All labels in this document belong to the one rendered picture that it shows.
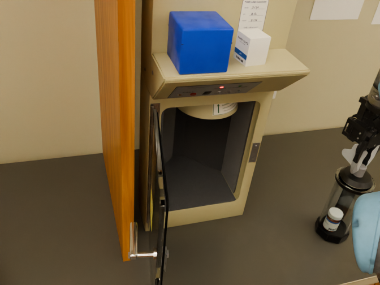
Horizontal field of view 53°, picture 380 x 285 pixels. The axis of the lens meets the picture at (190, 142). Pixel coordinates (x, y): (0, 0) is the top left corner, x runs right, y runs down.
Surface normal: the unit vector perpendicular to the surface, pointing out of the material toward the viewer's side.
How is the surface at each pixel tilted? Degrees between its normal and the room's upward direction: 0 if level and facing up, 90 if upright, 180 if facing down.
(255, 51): 90
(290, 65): 0
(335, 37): 90
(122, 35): 90
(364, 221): 50
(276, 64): 0
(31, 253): 0
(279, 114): 90
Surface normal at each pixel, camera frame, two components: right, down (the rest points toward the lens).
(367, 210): -0.61, -0.61
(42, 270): 0.09, -0.80
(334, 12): 0.29, 0.59
